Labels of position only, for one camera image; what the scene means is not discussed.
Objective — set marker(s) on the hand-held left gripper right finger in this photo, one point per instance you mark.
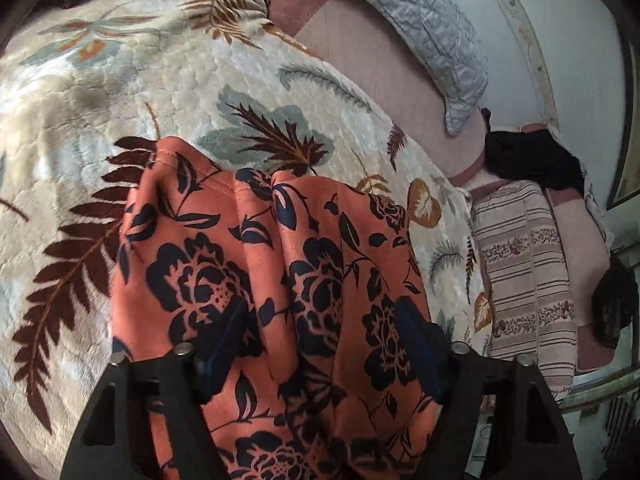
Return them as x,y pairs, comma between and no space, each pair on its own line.
415,342

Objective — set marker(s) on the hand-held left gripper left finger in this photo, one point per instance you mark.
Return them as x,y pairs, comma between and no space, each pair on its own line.
220,342

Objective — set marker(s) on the orange floral garment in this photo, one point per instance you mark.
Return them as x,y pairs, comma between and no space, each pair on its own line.
300,270

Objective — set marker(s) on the striped folded cloth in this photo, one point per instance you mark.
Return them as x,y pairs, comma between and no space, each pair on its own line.
520,270

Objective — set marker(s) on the glass table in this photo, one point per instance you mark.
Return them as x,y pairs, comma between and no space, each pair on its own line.
600,385

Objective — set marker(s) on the dark bag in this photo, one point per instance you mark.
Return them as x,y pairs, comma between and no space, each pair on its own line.
612,305

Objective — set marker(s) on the black cloth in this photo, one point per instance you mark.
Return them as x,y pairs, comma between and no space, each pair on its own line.
530,160

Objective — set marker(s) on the pink bed sheet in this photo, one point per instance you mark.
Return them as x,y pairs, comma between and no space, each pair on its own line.
360,60

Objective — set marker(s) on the cream leaf print blanket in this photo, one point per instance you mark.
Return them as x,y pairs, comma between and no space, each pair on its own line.
150,60

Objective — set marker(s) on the grey quilted pillow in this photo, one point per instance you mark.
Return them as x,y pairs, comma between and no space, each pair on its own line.
425,35

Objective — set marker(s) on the framed wall picture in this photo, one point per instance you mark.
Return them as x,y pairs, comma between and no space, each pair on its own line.
627,180

